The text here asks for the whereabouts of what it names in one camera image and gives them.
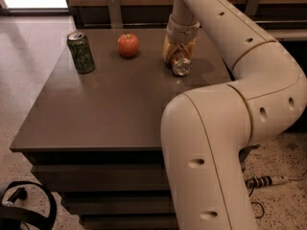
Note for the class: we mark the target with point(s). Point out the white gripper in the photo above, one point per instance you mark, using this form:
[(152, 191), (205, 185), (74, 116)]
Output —
[(180, 32)]

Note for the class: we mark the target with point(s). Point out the orange soda can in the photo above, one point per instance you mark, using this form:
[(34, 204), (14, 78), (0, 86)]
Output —
[(181, 65)]

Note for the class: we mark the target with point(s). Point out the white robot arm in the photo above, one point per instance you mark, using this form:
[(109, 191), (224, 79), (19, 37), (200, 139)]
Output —
[(204, 129)]

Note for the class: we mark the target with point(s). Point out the green soda can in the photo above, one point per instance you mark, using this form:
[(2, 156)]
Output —
[(78, 45)]

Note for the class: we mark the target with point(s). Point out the red apple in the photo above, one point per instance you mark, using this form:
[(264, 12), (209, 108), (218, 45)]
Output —
[(128, 45)]

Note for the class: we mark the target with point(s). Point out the grey drawer cabinet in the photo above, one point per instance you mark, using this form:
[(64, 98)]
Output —
[(96, 139)]

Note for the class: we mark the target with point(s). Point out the white power strip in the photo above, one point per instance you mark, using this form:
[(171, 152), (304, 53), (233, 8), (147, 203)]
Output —
[(266, 181)]

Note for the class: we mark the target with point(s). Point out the left metal bracket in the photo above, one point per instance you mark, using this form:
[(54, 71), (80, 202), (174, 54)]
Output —
[(115, 16)]

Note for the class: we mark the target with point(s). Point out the metal bracket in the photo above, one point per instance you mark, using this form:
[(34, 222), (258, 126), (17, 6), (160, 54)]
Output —
[(251, 7), (115, 16)]

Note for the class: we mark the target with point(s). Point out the right metal bracket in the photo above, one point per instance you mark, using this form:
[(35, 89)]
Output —
[(251, 7)]

